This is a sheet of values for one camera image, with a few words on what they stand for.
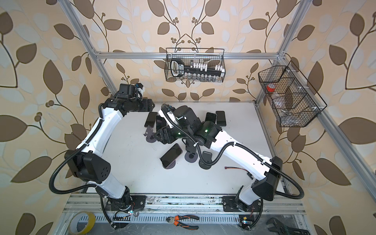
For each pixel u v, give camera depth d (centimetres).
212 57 91
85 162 43
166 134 55
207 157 82
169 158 84
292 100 82
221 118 111
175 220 70
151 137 94
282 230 67
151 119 110
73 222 67
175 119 57
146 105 72
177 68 85
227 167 87
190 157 91
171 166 81
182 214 72
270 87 87
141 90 73
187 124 48
